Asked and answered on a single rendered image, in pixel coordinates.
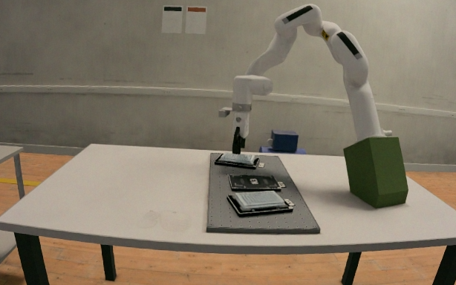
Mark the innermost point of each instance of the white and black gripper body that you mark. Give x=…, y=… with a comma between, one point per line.
x=241, y=120

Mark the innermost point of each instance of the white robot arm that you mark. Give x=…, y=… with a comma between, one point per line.
x=345, y=50

